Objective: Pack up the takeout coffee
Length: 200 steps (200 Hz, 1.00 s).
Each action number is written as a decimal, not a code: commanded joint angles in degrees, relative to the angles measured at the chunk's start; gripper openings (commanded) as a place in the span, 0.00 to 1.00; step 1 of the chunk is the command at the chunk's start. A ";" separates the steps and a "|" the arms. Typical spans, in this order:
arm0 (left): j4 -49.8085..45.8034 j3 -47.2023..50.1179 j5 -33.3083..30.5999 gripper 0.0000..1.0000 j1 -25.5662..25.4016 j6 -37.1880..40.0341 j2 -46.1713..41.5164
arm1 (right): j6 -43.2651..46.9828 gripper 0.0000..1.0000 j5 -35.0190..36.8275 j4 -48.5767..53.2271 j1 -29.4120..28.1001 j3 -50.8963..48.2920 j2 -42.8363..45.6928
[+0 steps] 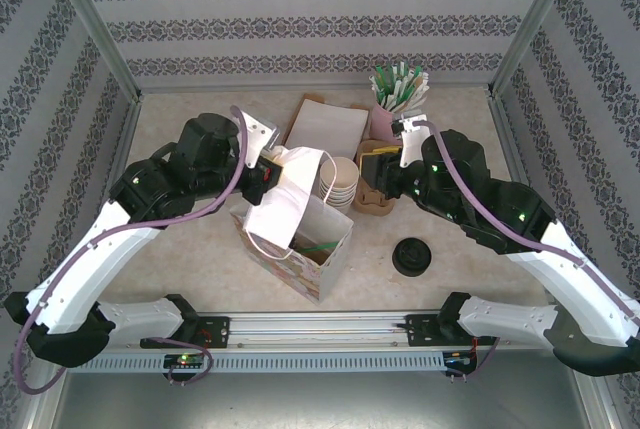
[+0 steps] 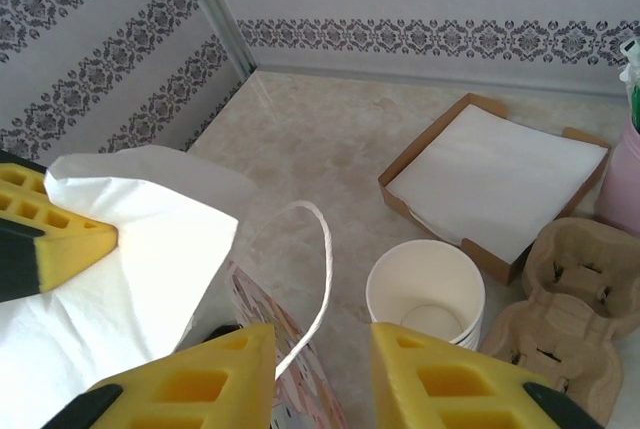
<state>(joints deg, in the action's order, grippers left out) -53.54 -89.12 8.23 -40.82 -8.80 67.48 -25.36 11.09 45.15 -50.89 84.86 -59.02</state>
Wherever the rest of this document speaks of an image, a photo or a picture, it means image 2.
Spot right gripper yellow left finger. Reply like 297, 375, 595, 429
74, 323, 278, 429

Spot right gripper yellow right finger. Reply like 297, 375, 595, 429
369, 321, 609, 429

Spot printed paper bag with handles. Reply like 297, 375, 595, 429
0, 144, 349, 429

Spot stack of white paper cups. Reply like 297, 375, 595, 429
364, 240, 488, 352

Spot white napkins on brown tray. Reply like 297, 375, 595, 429
377, 92, 614, 286

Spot stack of pulp cup carriers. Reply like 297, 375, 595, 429
478, 215, 640, 426

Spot stack of white napkins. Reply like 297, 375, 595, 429
389, 100, 609, 266

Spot pink cup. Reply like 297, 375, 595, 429
594, 123, 640, 238

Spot green paper wrapped straw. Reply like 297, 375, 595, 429
626, 61, 640, 132

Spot aluminium frame post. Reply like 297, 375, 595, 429
174, 0, 257, 78

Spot aluminium frame rail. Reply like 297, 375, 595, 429
248, 64, 629, 101

